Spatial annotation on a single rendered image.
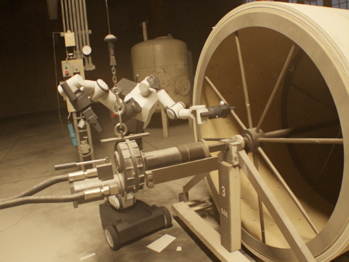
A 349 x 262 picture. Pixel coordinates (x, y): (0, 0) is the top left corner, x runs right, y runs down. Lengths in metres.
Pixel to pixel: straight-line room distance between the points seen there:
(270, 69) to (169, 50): 3.66
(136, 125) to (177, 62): 4.32
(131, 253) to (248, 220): 0.99
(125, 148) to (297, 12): 1.06
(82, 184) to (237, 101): 1.70
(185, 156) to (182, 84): 4.71
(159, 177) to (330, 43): 1.04
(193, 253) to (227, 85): 1.44
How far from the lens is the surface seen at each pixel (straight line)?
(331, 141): 1.40
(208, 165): 1.61
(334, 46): 1.34
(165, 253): 2.37
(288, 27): 1.52
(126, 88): 1.99
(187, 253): 2.35
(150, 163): 1.51
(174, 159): 1.55
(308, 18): 1.44
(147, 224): 2.53
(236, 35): 1.90
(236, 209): 1.87
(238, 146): 1.71
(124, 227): 2.44
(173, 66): 6.14
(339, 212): 1.46
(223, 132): 2.65
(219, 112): 1.93
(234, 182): 1.78
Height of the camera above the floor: 1.38
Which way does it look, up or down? 13 degrees down
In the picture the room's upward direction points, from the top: 5 degrees counter-clockwise
